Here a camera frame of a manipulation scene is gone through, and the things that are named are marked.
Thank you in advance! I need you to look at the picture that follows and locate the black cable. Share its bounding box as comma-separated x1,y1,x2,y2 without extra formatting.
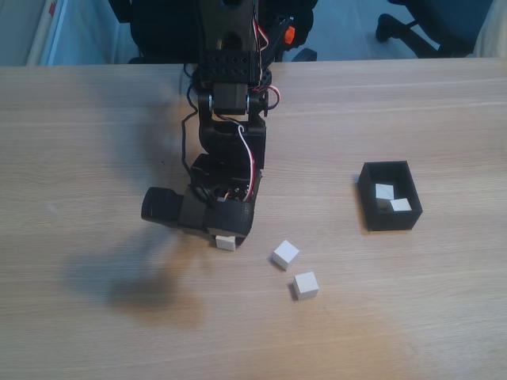
179,65,205,199

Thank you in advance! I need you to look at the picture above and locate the beige fabric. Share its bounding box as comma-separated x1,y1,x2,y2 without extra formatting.
473,0,507,59

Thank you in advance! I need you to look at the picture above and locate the black open box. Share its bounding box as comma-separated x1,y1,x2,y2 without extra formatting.
357,160,424,233

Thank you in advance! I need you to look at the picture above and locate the red and white cable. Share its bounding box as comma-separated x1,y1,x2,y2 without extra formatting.
231,118,259,201

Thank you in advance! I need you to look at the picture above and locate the black oval camera box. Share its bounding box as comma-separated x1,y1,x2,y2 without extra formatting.
140,186,208,231

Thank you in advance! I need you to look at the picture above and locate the black office chair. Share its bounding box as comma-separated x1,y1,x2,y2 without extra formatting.
106,0,318,65
375,0,497,59

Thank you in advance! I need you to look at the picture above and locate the white cabinet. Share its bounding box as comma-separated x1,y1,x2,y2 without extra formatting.
25,0,120,67

